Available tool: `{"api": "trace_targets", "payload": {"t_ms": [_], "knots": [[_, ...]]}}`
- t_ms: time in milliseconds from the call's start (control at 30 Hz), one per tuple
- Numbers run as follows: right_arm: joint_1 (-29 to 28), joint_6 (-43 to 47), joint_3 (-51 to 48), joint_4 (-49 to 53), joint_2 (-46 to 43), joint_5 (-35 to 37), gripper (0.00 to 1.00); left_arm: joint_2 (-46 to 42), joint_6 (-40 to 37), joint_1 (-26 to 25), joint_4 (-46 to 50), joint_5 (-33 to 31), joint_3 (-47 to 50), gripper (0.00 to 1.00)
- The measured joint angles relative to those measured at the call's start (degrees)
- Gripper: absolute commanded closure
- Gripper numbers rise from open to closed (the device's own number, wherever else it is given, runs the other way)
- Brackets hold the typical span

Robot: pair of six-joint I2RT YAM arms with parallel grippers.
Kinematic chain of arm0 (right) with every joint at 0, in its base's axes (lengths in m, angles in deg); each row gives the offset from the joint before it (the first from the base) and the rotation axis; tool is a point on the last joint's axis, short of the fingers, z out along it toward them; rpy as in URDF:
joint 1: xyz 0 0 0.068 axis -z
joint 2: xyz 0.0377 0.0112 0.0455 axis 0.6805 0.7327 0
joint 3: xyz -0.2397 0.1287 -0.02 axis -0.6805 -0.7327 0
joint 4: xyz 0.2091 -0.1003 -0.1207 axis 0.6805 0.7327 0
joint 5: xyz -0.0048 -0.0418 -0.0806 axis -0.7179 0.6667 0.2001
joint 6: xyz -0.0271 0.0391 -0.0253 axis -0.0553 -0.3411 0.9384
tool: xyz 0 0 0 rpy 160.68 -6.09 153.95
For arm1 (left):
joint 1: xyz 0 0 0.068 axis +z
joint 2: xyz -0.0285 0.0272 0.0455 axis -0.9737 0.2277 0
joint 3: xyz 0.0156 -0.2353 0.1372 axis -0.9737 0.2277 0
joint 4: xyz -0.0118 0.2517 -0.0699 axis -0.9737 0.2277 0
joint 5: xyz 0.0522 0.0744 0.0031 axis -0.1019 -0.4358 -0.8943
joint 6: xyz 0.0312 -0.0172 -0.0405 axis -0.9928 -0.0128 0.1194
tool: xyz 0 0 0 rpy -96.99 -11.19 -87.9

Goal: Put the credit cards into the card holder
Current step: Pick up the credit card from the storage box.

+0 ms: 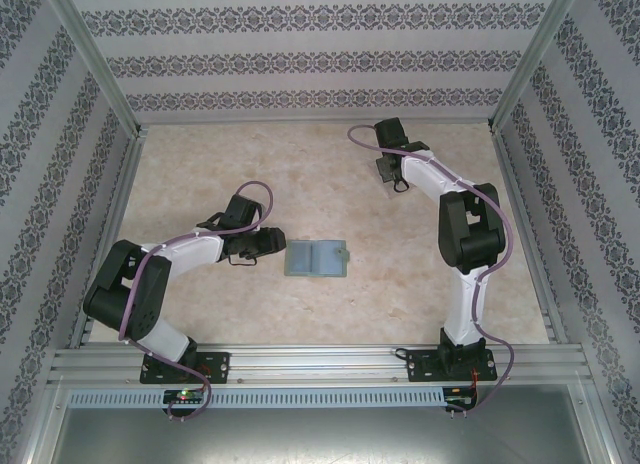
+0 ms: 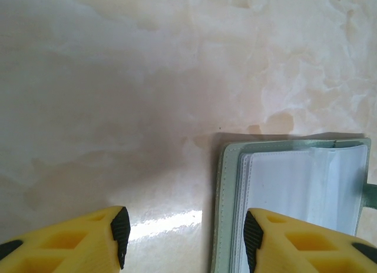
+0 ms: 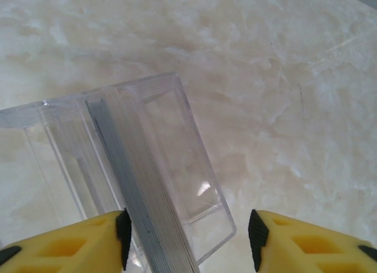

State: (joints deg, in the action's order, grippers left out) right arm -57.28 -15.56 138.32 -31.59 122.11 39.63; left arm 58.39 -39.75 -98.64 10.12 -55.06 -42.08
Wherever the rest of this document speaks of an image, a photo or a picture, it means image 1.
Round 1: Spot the green card holder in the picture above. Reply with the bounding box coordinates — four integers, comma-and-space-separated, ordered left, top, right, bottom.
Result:
283, 238, 351, 278

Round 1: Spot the clear plastic card stand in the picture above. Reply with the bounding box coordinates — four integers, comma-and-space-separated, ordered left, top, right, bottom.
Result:
371, 156, 417, 201

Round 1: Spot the grey metal sheet panel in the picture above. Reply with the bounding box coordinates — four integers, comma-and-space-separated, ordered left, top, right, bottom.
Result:
29, 383, 616, 464

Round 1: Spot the aluminium back rail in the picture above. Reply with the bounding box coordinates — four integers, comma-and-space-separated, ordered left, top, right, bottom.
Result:
139, 116, 494, 128

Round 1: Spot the aluminium mounting rail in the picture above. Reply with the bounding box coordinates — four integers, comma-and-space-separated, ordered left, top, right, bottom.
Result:
47, 342, 594, 385

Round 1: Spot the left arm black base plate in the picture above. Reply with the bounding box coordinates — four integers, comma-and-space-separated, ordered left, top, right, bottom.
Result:
139, 352, 231, 385

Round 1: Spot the aluminium side rail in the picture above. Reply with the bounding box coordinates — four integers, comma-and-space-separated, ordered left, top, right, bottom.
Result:
492, 126, 569, 344
69, 126, 146, 348

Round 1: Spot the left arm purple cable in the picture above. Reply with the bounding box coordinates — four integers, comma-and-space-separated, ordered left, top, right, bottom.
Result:
119, 181, 275, 421

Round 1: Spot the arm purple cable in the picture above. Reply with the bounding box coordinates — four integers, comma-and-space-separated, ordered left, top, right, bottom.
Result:
119, 181, 275, 421
347, 123, 516, 418

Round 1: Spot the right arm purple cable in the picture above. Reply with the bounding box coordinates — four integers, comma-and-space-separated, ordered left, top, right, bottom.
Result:
347, 123, 516, 418

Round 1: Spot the slotted grey cable duct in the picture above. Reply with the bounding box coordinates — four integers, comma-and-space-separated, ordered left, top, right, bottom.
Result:
67, 387, 446, 408

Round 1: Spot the aluminium frame post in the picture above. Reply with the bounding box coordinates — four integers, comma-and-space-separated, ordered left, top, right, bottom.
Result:
487, 0, 586, 133
37, 0, 146, 138

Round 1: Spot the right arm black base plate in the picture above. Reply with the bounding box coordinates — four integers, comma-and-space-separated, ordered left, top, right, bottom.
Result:
405, 348, 498, 384

